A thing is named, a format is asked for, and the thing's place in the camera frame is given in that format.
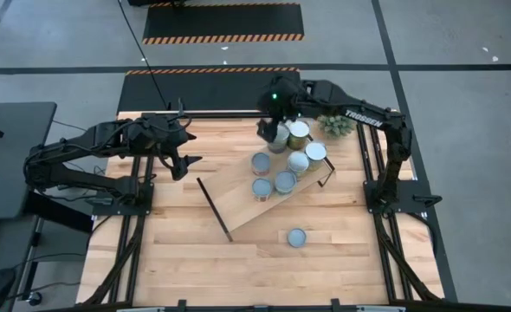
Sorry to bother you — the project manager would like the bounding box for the small black caster wheel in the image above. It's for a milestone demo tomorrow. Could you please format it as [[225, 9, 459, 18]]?
[[25, 290, 44, 307]]

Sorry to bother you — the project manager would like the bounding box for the black hazard striped floor mat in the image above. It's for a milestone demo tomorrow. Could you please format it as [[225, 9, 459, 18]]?
[[141, 1, 306, 46], [116, 67, 305, 115]]

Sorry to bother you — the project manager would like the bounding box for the long black floor cable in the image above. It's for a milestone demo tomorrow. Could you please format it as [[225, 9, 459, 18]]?
[[116, 0, 172, 112]]

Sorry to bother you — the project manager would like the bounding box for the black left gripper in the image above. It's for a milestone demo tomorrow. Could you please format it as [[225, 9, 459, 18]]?
[[162, 124, 204, 169]]

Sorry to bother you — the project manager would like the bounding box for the black left wrist camera cable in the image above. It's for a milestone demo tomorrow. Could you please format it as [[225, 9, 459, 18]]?
[[156, 146, 175, 171]]

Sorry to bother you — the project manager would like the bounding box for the olive green label tin can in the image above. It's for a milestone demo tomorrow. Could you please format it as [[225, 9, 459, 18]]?
[[288, 120, 312, 152]]

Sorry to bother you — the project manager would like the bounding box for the black desk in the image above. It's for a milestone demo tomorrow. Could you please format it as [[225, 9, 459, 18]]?
[[0, 101, 58, 223]]

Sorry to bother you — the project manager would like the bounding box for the wooden tray with black rim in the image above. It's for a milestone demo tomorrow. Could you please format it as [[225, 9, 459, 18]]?
[[195, 123, 337, 244]]

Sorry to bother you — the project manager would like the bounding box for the small green succulent plant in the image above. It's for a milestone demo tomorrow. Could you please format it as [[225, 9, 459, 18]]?
[[316, 113, 359, 140]]

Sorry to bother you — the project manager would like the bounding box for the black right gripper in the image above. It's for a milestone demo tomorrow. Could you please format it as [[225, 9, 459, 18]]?
[[256, 75, 305, 127]]

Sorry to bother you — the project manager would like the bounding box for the thin grey floor cable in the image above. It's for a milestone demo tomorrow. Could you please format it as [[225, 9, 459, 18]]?
[[51, 119, 93, 133]]

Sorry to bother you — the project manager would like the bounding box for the peaches label tin can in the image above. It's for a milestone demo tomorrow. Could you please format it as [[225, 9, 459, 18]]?
[[267, 122, 291, 154]]

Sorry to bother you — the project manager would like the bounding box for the green peas label tin can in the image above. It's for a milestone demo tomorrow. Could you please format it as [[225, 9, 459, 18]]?
[[250, 152, 272, 177]]

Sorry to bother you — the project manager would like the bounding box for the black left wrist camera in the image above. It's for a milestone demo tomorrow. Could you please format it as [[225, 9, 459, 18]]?
[[171, 164, 191, 182]]

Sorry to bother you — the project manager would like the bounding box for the black aluminium table frame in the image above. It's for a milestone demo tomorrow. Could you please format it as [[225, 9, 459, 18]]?
[[81, 109, 446, 307]]

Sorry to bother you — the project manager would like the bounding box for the short tin can silver lid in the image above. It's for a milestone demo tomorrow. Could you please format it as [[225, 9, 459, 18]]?
[[286, 227, 308, 250]]

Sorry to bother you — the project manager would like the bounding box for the blue and yellow tin can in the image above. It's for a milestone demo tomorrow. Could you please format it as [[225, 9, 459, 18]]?
[[286, 150, 311, 179]]

